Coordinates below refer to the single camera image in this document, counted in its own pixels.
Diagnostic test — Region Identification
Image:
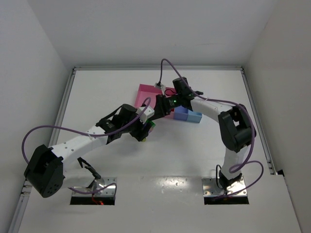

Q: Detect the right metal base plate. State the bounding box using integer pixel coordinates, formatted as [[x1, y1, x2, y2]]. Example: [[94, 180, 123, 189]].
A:
[[202, 177, 247, 198]]

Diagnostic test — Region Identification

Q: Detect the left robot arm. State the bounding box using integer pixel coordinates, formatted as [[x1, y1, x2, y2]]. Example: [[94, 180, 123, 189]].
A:
[[24, 104, 155, 198]]

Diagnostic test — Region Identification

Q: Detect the green lego brick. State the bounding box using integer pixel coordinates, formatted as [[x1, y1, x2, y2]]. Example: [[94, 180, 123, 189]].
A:
[[148, 121, 155, 128]]

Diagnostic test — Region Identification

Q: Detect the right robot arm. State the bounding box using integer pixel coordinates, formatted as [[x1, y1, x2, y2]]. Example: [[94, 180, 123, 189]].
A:
[[151, 77, 256, 190]]

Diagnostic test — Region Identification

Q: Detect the metal base plate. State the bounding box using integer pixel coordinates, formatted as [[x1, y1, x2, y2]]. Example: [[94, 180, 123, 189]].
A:
[[202, 177, 247, 198], [70, 177, 117, 198]]

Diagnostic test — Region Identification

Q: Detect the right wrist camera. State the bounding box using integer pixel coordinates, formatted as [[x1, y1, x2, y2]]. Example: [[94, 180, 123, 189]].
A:
[[154, 82, 166, 95]]

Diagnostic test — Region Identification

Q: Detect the pink small container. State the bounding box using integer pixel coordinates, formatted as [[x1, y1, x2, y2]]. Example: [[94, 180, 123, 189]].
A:
[[164, 87, 176, 119]]

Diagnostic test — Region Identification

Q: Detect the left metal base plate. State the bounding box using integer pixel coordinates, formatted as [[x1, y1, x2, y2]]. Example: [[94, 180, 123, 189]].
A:
[[70, 177, 117, 198]]

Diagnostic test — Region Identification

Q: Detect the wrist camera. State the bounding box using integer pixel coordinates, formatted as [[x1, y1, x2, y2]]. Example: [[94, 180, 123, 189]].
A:
[[136, 106, 155, 124], [154, 82, 166, 95]]

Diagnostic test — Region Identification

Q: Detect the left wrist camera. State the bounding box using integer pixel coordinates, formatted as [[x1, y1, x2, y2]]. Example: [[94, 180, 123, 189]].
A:
[[136, 106, 155, 124]]

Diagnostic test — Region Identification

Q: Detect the pink large container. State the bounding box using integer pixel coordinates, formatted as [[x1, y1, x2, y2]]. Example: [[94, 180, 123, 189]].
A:
[[134, 84, 163, 108]]

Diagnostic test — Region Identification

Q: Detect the light blue container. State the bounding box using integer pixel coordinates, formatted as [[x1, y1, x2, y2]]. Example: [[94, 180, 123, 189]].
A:
[[187, 110, 202, 123]]

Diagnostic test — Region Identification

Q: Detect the dark blue container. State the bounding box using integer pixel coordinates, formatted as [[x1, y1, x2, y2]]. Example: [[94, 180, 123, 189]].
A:
[[173, 106, 189, 121]]

